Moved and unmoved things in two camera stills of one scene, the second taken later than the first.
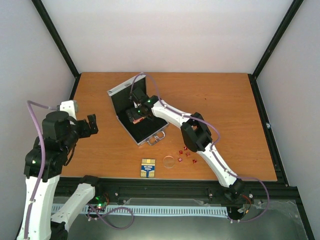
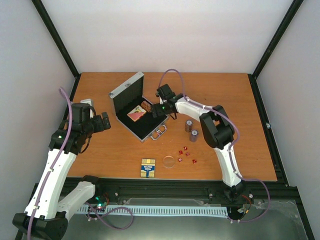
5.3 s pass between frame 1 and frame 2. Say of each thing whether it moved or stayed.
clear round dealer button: stayed
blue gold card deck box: stayed
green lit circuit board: stayed
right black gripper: moved
